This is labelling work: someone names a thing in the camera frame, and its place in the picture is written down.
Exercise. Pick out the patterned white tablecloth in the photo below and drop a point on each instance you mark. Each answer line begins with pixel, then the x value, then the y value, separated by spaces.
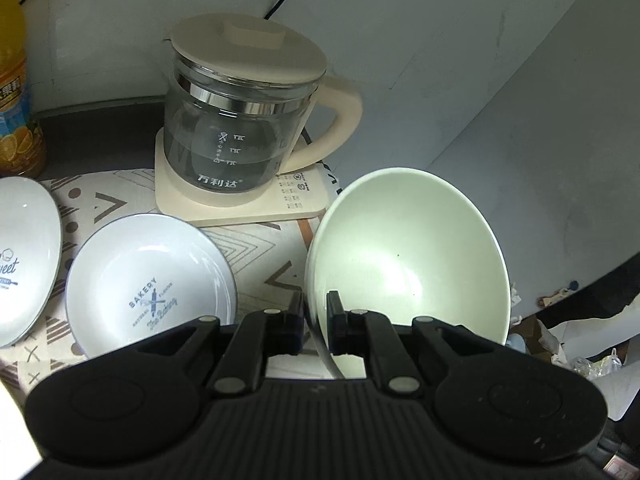
pixel 260 255

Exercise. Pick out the white enamel plate bakery print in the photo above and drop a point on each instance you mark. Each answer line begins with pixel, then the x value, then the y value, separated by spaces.
pixel 150 280

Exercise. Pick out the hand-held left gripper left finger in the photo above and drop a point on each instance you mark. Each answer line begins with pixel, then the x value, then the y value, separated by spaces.
pixel 295 320

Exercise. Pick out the clear plastic bag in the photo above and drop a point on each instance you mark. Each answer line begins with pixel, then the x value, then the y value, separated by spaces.
pixel 597 364

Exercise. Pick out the white enamel plate script print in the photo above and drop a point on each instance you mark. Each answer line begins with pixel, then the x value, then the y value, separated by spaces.
pixel 25 260

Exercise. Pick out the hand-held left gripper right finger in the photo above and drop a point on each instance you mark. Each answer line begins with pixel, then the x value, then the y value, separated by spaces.
pixel 334 310

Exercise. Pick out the brown cardboard box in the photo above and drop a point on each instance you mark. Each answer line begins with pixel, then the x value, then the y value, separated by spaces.
pixel 532 337

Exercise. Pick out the crumpled white paper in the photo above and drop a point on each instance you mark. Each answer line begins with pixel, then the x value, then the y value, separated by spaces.
pixel 595 340

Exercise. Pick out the pale green bowl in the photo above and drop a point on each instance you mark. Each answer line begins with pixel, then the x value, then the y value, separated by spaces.
pixel 415 260

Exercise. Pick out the cream kettle base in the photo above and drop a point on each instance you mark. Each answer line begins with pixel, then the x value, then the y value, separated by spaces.
pixel 280 205

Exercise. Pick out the glass kettle with cream lid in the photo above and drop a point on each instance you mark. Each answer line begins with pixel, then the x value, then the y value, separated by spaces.
pixel 240 125

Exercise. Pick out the orange juice bottle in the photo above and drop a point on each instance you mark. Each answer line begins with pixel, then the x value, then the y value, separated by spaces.
pixel 15 110

